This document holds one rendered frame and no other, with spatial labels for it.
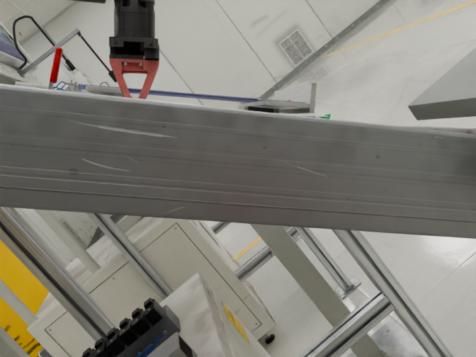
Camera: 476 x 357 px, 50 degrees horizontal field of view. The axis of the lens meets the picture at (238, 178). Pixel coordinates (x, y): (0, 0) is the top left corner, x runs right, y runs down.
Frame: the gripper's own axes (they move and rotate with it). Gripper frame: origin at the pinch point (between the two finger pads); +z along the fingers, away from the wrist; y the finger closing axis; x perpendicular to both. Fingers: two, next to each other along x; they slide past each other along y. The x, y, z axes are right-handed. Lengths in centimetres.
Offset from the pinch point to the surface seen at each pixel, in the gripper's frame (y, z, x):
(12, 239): -21.9, 23.6, -22.8
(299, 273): -46, 39, 40
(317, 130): 49, 3, 11
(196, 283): -16.0, 31.3, 10.5
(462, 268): -59, 43, 93
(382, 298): -22, 38, 50
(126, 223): -131, 41, -7
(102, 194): 48.7, 6.4, -0.4
